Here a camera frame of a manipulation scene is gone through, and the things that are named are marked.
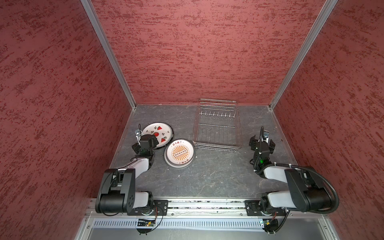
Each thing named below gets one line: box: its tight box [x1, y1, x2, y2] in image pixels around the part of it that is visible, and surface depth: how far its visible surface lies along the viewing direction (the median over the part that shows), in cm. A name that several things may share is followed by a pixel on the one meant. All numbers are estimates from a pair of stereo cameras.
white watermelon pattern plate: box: [141, 122, 174, 149], surface depth 103 cm
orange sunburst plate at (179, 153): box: [164, 139, 195, 170], surface depth 92 cm
